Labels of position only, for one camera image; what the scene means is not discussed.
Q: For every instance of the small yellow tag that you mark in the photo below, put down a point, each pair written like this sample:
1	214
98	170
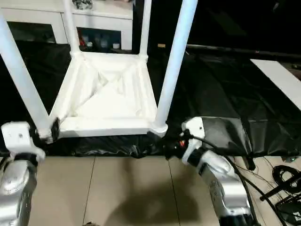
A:
161	45

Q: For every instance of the white plastic table top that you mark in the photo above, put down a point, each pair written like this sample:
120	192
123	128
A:
108	99

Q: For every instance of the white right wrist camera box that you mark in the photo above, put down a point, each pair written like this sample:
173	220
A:
194	134

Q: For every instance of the black floor stand leg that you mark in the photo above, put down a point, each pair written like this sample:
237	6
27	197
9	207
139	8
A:
282	188

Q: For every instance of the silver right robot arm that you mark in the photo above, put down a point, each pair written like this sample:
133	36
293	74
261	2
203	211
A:
221	183

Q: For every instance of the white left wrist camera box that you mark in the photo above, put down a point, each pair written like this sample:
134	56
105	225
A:
21	139

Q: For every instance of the dark low shelf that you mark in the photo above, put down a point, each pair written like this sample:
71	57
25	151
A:
244	51

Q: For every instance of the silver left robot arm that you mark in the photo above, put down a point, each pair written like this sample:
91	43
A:
16	188

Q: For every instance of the white flat panel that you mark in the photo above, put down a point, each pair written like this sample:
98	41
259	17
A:
280	82

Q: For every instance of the white cabinet with glass doors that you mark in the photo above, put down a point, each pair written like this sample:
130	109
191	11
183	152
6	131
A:
94	19

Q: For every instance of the white plastic table leg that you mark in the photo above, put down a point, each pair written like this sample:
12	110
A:
71	28
175	61
23	80
145	28

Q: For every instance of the black work mat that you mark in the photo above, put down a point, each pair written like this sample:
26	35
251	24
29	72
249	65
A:
225	94

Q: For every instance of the shiny ornament on cabinet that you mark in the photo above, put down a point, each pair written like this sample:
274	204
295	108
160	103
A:
83	4

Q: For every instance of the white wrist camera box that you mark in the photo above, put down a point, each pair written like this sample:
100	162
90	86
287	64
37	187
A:
21	139
194	134

